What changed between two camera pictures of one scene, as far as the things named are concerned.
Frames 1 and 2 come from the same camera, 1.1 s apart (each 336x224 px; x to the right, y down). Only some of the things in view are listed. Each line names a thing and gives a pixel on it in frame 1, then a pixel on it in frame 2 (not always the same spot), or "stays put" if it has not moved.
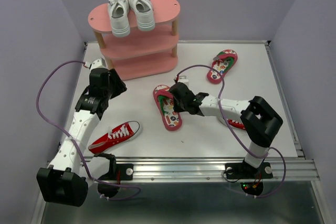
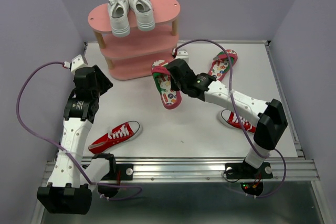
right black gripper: x=174 y=104 → x=174 y=86
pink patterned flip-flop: x=222 y=62 stays put
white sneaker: x=118 y=11 stays put
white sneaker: x=142 y=6 stays put
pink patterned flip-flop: x=156 y=90 → x=170 y=99
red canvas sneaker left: x=115 y=136 stays put
